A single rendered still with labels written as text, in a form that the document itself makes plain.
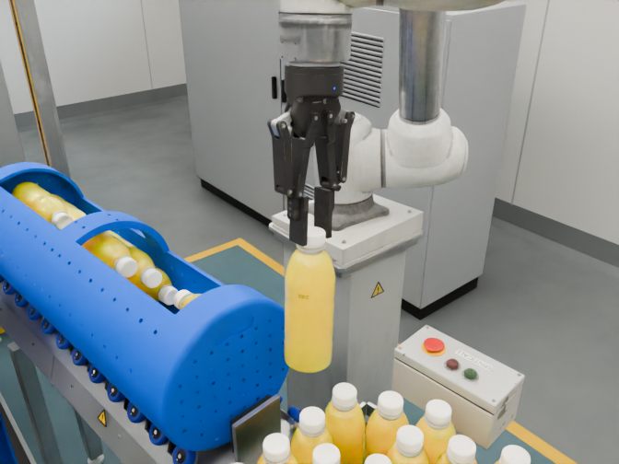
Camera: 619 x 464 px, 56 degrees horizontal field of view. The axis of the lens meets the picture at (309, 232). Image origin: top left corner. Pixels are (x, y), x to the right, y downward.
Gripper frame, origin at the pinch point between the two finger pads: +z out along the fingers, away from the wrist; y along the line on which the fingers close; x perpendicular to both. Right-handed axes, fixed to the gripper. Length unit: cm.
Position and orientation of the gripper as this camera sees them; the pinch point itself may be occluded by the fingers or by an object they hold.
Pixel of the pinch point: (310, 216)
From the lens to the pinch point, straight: 80.7
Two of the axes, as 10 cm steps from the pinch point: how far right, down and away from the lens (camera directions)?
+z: -0.2, 9.3, 3.6
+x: 6.6, 2.8, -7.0
